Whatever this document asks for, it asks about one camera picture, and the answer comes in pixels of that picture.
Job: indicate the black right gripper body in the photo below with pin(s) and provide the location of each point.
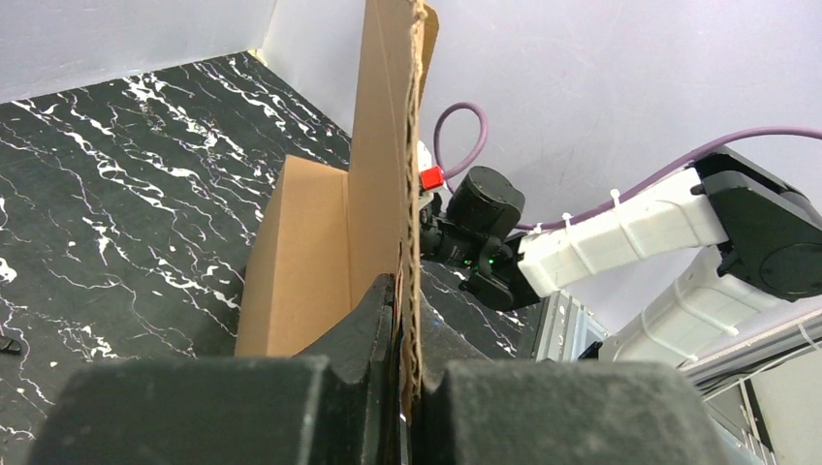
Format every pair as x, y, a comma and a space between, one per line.
474, 231

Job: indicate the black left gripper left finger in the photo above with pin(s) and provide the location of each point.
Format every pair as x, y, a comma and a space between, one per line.
333, 403

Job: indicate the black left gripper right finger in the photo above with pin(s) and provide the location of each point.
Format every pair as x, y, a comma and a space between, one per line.
477, 410

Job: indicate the brown cardboard box sheet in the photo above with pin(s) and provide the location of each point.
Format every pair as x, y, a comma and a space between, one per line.
328, 233

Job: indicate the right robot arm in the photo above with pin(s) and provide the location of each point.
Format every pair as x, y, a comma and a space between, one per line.
756, 244

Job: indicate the aluminium rail frame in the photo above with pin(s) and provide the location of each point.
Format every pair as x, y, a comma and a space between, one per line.
561, 329

